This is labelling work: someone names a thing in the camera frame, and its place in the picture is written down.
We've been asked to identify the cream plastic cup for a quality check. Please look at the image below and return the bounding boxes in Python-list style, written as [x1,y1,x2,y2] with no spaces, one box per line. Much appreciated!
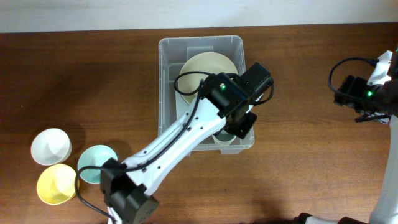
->
[212,131,236,146]

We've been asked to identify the large cream bowl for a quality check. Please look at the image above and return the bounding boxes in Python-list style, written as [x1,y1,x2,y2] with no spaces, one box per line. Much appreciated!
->
[178,52,238,93]

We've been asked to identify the mint green small bowl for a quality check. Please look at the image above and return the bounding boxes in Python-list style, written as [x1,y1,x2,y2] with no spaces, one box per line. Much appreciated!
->
[78,145,118,184]

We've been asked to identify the white small bowl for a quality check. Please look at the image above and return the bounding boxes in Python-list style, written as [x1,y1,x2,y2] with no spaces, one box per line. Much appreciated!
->
[30,128,72,166]

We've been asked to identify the yellow small bowl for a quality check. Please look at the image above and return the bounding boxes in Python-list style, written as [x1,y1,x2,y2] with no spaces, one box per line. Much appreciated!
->
[36,164,76,205]

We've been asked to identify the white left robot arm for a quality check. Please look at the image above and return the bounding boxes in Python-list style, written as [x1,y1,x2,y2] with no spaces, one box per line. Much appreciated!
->
[100,72,267,223]

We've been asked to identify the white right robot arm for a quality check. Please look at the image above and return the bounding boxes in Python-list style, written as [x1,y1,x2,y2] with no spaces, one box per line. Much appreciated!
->
[293,115,397,224]

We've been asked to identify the clear plastic storage bin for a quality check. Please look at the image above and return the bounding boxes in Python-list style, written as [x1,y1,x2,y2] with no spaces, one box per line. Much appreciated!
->
[158,35,246,135]

